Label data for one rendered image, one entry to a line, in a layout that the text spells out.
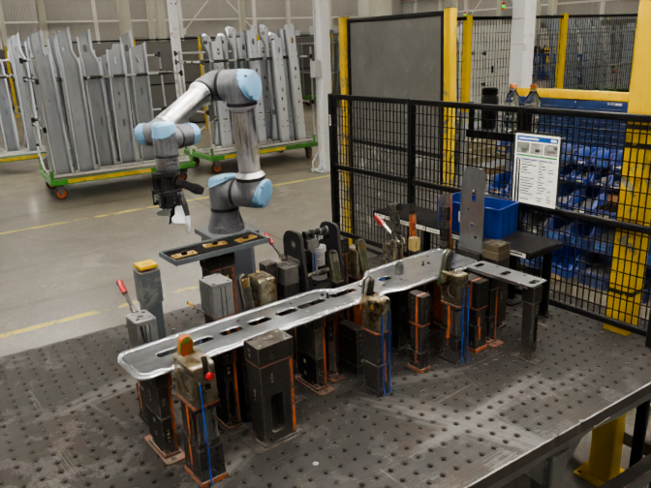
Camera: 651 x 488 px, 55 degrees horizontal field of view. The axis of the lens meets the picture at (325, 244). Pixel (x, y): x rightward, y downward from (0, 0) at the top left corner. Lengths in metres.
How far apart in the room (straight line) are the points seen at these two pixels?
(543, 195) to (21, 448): 2.08
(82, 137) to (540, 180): 7.03
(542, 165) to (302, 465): 1.53
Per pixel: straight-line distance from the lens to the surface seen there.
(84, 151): 8.89
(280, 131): 10.13
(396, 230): 2.50
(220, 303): 2.05
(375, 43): 4.87
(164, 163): 2.06
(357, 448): 1.92
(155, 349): 1.91
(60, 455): 2.10
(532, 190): 2.73
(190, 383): 1.67
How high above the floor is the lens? 1.84
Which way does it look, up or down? 18 degrees down
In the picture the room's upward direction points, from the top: 2 degrees counter-clockwise
